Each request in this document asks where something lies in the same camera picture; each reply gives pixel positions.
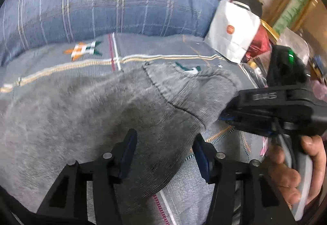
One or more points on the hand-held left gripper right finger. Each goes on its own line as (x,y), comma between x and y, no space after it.
(203,157)

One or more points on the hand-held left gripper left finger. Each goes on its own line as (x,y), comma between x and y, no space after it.
(129,148)

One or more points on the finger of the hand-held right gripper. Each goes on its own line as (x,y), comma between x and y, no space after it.
(245,120)

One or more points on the grey fleece pants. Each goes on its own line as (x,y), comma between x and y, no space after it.
(102,117)

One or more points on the person's right hand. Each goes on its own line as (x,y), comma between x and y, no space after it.
(288,179)

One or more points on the clear plastic bags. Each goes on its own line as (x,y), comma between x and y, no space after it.
(293,43)

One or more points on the red foil bag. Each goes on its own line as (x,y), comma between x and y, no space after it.
(258,44)

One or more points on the white paper bag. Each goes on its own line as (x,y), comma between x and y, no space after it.
(233,33)

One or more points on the grey striped bed sheet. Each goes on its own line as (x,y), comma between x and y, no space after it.
(158,56)

